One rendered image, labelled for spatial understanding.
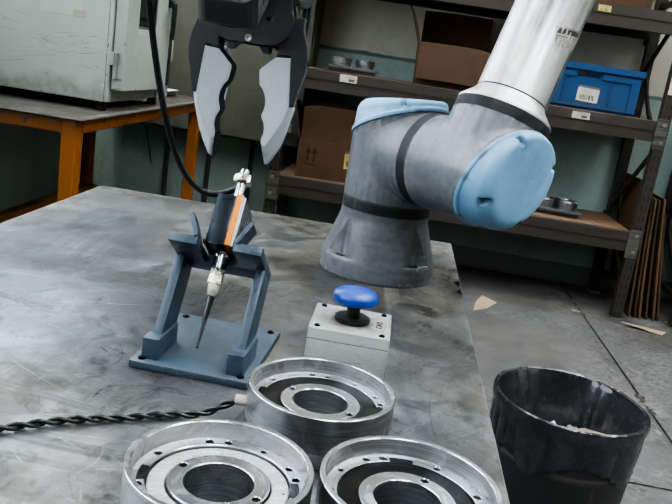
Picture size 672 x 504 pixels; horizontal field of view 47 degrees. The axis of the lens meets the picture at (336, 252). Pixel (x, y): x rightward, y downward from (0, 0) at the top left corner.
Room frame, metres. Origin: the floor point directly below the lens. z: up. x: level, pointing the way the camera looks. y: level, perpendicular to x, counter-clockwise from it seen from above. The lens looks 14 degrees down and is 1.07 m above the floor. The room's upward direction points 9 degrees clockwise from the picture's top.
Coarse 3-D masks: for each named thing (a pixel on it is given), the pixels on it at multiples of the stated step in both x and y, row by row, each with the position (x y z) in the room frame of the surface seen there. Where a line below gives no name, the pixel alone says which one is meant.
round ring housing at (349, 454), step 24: (336, 456) 0.42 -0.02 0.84; (360, 456) 0.44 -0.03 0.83; (384, 456) 0.44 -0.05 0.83; (408, 456) 0.44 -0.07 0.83; (432, 456) 0.44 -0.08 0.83; (456, 456) 0.43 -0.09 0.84; (336, 480) 0.40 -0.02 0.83; (384, 480) 0.41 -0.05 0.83; (408, 480) 0.42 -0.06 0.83; (456, 480) 0.42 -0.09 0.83; (480, 480) 0.42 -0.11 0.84
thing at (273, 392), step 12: (276, 384) 0.52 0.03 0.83; (288, 384) 0.53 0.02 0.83; (324, 384) 0.54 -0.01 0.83; (336, 384) 0.54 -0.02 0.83; (264, 396) 0.50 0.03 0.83; (276, 396) 0.50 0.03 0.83; (360, 396) 0.52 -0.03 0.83; (288, 408) 0.49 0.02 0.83; (360, 408) 0.50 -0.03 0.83; (372, 408) 0.51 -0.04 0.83
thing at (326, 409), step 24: (288, 360) 0.55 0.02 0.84; (312, 360) 0.55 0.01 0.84; (336, 360) 0.56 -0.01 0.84; (264, 384) 0.52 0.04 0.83; (312, 384) 0.53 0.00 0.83; (360, 384) 0.55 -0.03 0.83; (384, 384) 0.53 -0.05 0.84; (264, 408) 0.47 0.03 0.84; (312, 408) 0.53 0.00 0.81; (336, 408) 0.52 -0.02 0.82; (384, 408) 0.51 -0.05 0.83; (288, 432) 0.46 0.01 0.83; (312, 432) 0.45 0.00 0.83; (336, 432) 0.46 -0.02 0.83; (360, 432) 0.46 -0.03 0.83; (384, 432) 0.48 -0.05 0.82; (312, 456) 0.46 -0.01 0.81
